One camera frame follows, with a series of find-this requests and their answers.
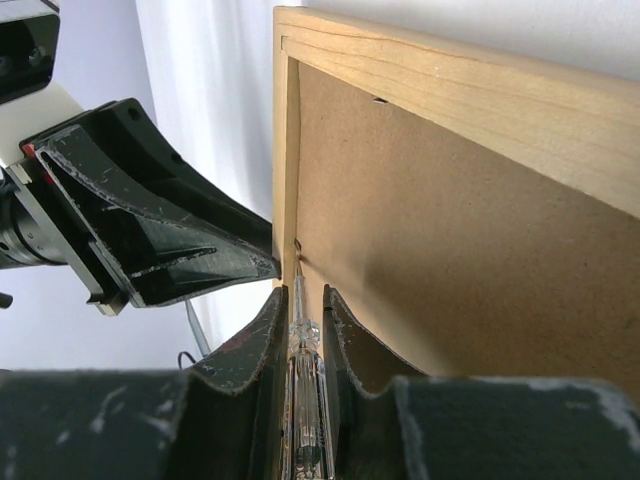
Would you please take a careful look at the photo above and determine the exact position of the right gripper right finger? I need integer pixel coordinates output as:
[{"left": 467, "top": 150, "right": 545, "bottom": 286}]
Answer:
[{"left": 323, "top": 287, "right": 639, "bottom": 479}]

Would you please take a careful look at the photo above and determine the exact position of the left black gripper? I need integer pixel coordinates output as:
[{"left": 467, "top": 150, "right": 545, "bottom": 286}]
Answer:
[{"left": 1, "top": 98, "right": 280, "bottom": 316}]

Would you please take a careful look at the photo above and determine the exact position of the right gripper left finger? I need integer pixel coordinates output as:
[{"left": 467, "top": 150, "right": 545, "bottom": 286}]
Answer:
[{"left": 1, "top": 287, "right": 289, "bottom": 479}]

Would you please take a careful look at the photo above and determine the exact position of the small metal tool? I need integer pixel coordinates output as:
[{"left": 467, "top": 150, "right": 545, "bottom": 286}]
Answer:
[{"left": 281, "top": 265, "right": 335, "bottom": 479}]

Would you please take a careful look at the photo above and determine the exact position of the light wooden picture frame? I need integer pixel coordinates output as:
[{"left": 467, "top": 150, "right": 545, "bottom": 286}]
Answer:
[{"left": 273, "top": 7, "right": 639, "bottom": 394}]

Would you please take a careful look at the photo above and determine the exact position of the aluminium front rail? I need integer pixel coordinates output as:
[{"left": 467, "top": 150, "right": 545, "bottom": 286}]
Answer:
[{"left": 185, "top": 300, "right": 211, "bottom": 357}]

